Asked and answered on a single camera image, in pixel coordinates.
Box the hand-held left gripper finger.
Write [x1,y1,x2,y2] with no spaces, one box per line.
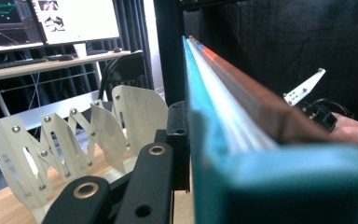
[165,100,191,191]

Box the colourful picture book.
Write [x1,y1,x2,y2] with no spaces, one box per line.
[181,35,358,224]

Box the white expandable book rack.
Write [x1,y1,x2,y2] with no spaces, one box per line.
[0,84,170,217]

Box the black folding chair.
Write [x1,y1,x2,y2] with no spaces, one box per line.
[97,49,146,101]

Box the black metal stand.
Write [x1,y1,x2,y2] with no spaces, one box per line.
[153,0,188,107]

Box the white paper cup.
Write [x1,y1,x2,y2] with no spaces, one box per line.
[73,42,89,60]

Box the white-framed desk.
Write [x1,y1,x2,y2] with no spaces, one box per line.
[0,49,132,132]

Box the white-screen monitor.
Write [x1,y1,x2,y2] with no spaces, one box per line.
[30,0,121,47]

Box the black keyboard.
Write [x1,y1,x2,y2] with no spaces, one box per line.
[0,58,49,73]

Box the dark-screen monitor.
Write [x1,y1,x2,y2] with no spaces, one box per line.
[0,0,46,54]

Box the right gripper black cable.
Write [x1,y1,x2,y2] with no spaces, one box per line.
[315,98,356,119]

